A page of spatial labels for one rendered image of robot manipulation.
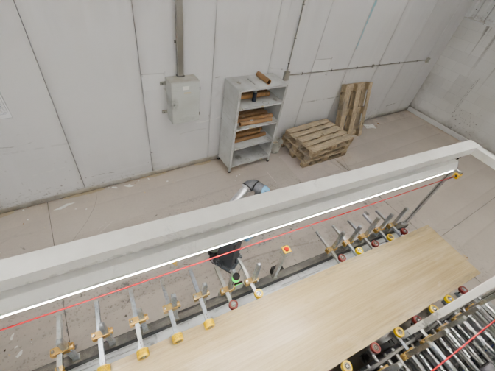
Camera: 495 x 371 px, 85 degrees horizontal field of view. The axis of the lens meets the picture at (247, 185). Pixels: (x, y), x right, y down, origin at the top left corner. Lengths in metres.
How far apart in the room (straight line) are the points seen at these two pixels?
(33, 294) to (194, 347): 1.56
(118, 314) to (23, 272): 2.61
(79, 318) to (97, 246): 2.71
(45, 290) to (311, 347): 2.01
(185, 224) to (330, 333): 1.95
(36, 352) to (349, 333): 2.93
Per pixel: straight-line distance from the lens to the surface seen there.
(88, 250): 0.95
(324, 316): 2.69
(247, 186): 2.63
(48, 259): 0.97
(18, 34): 3.61
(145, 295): 3.56
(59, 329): 2.57
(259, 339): 2.46
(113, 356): 2.75
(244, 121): 4.44
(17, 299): 1.05
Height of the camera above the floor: 3.22
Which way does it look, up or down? 44 degrees down
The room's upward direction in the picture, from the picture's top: 12 degrees clockwise
